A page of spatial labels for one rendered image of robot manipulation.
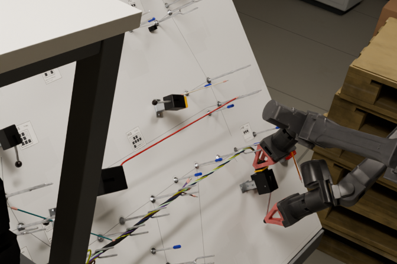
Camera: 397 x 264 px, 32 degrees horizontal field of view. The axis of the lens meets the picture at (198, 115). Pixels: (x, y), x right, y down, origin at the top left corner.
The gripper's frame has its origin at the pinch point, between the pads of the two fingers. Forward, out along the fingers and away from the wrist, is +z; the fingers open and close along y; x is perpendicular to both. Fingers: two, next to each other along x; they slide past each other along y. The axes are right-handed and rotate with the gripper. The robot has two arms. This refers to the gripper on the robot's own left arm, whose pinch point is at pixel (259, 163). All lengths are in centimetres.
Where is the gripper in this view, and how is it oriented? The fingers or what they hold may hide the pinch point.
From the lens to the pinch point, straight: 189.4
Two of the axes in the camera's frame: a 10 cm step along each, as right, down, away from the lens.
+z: -5.5, 6.1, 5.7
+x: 6.1, 7.6, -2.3
